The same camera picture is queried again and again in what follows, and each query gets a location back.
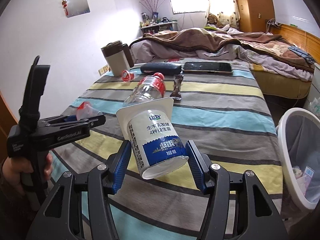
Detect clear bottle red cap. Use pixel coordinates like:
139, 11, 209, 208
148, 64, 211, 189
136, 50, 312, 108
123, 73, 166, 107

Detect person's left hand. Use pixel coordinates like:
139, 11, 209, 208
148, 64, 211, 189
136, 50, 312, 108
2, 153, 53, 195

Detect teddy bear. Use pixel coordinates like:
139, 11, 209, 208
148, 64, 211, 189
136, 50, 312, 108
207, 14, 224, 28

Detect white blue yogurt cup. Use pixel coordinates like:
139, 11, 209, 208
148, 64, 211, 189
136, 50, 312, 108
116, 98, 189, 180

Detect wooden wardrobe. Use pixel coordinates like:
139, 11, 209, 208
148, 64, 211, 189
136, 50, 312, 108
236, 0, 275, 32

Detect brown blanket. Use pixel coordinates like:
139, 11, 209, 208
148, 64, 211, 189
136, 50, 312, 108
129, 28, 314, 74

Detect patterned curtain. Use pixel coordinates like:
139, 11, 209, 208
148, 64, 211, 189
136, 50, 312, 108
206, 0, 240, 29

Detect dried branch decoration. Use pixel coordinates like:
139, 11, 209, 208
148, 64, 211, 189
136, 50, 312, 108
139, 0, 167, 13

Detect window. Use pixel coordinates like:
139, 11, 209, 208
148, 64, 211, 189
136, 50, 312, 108
170, 0, 208, 14

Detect beige brown thermal mug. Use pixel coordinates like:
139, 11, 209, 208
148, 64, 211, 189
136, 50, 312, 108
101, 41, 134, 77

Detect white trash bin with liner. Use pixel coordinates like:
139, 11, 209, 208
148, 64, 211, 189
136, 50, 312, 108
277, 108, 319, 211

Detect cluttered white shelf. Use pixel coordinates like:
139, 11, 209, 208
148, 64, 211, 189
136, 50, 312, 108
140, 12, 178, 34

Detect striped table cloth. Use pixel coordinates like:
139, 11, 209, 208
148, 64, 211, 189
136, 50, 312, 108
52, 64, 283, 239

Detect white nightstand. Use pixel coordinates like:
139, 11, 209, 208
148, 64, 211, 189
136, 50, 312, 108
304, 63, 320, 118

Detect folded blue clothes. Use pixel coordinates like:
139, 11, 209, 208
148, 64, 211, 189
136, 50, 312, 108
288, 46, 316, 64

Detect wall socket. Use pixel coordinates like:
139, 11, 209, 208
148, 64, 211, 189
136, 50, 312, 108
98, 65, 110, 76

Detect black tablet gold edge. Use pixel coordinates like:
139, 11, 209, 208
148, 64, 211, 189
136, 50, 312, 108
182, 61, 233, 75

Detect bed with lilac sheets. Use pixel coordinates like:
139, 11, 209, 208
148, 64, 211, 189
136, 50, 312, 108
130, 27, 314, 99

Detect wooden headboard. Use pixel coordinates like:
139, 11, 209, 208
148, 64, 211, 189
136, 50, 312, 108
270, 24, 320, 63

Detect power strip with cables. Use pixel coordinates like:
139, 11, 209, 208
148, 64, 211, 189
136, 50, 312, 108
265, 18, 282, 33

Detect dark blue glasses case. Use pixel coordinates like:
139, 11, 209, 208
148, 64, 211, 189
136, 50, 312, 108
140, 62, 182, 76

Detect jelly cup red lid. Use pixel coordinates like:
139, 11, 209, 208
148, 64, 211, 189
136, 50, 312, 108
76, 101, 101, 120
121, 70, 135, 82

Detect wall mirror sheet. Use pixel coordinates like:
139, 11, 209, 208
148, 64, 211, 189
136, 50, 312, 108
62, 0, 91, 18

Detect brown snack wrapper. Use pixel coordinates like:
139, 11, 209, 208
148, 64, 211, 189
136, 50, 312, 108
170, 75, 184, 101

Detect red hanging ornament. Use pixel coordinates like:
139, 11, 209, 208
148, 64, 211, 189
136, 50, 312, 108
62, 0, 69, 17

